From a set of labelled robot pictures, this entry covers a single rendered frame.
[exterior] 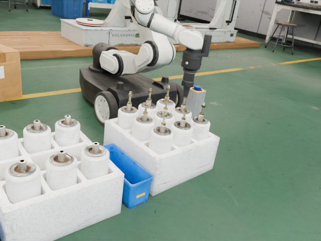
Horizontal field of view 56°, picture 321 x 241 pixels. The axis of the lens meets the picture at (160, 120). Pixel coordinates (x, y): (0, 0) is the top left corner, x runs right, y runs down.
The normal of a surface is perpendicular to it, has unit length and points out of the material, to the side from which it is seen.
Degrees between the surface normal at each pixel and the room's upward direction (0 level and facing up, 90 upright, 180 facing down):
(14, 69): 90
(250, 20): 90
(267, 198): 0
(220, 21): 90
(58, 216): 90
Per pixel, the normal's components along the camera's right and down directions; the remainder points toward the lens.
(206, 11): -0.75, 0.18
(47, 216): 0.61, 0.40
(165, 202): 0.13, -0.90
